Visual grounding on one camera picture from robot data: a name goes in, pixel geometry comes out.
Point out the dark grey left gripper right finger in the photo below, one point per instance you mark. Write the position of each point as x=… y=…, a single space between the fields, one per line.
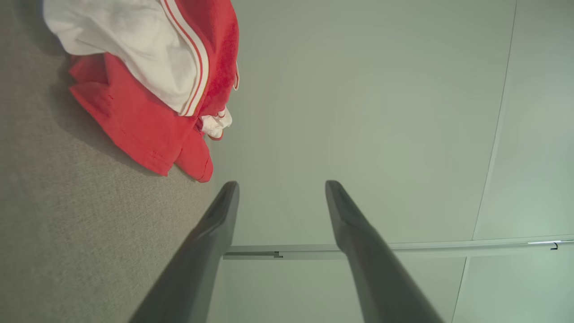
x=381 y=287

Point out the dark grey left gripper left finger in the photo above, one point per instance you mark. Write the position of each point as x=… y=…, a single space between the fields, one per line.
x=193 y=278

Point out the red white shorts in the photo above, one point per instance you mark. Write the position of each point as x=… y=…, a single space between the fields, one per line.
x=134 y=125

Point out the red white jersey shirt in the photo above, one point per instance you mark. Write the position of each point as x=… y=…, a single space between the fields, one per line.
x=148 y=49

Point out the grey fabric sofa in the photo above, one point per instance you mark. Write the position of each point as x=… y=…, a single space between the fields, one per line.
x=67 y=224

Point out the grey partition post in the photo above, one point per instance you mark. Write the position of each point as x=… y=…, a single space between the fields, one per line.
x=426 y=249

